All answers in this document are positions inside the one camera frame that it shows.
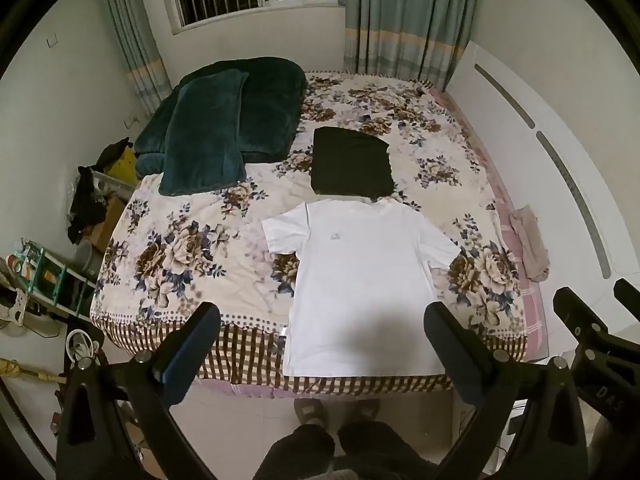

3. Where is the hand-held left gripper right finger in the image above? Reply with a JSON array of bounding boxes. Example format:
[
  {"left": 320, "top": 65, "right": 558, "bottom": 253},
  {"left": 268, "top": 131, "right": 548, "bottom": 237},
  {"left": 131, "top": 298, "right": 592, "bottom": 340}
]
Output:
[{"left": 423, "top": 302, "right": 588, "bottom": 480}]

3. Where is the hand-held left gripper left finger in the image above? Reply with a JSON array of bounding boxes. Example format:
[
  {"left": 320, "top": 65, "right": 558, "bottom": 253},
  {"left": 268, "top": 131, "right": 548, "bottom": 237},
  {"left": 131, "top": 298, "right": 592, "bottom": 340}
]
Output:
[{"left": 56, "top": 302, "right": 221, "bottom": 480}]

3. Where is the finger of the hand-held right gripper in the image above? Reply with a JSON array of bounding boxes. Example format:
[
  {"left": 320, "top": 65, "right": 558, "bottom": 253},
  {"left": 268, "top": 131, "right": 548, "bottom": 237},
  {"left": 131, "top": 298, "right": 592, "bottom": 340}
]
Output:
[
  {"left": 552, "top": 287, "right": 609, "bottom": 347},
  {"left": 613, "top": 277, "right": 640, "bottom": 319}
]

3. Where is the white t-shirt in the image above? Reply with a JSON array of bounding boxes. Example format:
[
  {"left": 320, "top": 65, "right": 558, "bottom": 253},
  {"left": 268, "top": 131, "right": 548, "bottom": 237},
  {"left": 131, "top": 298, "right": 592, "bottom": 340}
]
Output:
[{"left": 261, "top": 197, "right": 462, "bottom": 377}]

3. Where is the beige crumpled cloth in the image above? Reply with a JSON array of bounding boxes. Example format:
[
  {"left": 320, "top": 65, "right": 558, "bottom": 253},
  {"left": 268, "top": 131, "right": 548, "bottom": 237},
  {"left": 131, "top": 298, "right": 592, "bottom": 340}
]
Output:
[{"left": 509, "top": 205, "right": 551, "bottom": 283}]

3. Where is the floral bed blanket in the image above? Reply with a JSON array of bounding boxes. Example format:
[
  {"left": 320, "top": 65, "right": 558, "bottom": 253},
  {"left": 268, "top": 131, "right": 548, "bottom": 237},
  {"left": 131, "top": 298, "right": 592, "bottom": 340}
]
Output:
[{"left": 90, "top": 71, "right": 528, "bottom": 393}]

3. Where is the brown slipper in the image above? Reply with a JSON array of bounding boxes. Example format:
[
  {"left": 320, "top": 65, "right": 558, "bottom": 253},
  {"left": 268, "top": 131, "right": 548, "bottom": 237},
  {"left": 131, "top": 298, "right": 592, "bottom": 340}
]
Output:
[
  {"left": 352, "top": 398, "right": 381, "bottom": 424},
  {"left": 293, "top": 398, "right": 329, "bottom": 429}
]

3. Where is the person's right leg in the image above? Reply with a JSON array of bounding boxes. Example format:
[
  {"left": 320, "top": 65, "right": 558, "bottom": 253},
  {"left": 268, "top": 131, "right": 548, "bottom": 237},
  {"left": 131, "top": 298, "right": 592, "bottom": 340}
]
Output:
[{"left": 337, "top": 419, "right": 451, "bottom": 480}]

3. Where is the person's leg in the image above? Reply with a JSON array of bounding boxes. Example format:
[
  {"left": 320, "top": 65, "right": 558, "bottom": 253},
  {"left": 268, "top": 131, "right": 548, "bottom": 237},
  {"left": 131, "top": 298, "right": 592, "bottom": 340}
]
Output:
[
  {"left": 252, "top": 424, "right": 337, "bottom": 480},
  {"left": 337, "top": 419, "right": 451, "bottom": 480}
]

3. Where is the grey bucket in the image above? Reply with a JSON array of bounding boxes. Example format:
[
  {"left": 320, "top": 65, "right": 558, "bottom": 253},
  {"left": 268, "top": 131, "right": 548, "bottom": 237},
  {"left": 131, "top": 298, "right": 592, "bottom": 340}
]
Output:
[{"left": 74, "top": 242, "right": 104, "bottom": 279}]

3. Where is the person's left leg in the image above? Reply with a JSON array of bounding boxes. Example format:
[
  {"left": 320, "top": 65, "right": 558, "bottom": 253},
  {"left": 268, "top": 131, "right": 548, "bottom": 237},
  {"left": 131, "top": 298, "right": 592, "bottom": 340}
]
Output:
[{"left": 252, "top": 424, "right": 337, "bottom": 480}]

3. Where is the teal storage rack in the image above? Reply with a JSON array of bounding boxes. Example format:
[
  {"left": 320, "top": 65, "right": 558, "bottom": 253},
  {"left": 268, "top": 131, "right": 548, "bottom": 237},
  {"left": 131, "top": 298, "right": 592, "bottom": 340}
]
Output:
[{"left": 14, "top": 237, "right": 99, "bottom": 317}]

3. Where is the cardboard box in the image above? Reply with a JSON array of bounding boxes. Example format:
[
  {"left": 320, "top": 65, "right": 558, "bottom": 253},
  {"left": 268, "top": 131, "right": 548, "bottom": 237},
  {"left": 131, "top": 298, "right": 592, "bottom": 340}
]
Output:
[{"left": 81, "top": 195, "right": 127, "bottom": 252}]

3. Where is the wooden broom stick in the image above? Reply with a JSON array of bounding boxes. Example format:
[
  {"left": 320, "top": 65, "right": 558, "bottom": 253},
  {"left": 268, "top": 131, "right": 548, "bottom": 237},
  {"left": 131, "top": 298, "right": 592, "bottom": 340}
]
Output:
[{"left": 0, "top": 357, "right": 63, "bottom": 387}]

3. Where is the black hanging garment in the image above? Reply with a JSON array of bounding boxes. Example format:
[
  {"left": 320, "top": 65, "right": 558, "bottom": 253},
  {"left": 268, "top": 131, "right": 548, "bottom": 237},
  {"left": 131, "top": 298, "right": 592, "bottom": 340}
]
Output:
[{"left": 67, "top": 165, "right": 109, "bottom": 246}]

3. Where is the black folded garment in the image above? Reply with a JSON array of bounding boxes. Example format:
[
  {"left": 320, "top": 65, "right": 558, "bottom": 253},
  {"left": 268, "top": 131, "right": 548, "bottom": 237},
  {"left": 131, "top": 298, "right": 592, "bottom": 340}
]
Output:
[{"left": 310, "top": 126, "right": 396, "bottom": 200}]

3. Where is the white headboard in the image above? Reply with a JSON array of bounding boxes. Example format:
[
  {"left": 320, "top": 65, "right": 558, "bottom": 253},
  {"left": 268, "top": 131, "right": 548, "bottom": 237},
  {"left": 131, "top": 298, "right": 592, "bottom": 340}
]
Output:
[{"left": 446, "top": 40, "right": 640, "bottom": 363}]

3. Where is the black bag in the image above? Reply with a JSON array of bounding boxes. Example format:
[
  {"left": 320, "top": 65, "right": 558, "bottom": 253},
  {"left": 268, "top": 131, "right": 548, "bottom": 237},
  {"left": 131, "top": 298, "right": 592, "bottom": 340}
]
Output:
[{"left": 95, "top": 137, "right": 134, "bottom": 171}]

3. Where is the dark green pillow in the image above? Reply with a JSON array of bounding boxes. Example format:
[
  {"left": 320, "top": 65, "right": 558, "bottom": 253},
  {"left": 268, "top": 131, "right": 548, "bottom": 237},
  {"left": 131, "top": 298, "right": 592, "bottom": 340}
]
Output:
[{"left": 158, "top": 71, "right": 249, "bottom": 197}]

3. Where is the dark green blanket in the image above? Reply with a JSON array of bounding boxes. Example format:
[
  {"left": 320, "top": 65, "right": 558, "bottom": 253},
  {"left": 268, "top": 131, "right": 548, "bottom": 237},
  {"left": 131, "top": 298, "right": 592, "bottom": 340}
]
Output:
[{"left": 132, "top": 56, "right": 307, "bottom": 176}]

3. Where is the grey-green striped curtain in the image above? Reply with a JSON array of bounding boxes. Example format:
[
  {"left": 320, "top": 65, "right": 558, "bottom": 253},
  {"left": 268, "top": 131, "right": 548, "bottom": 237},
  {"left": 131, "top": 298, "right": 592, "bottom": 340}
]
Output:
[
  {"left": 97, "top": 0, "right": 173, "bottom": 122},
  {"left": 344, "top": 0, "right": 483, "bottom": 93}
]

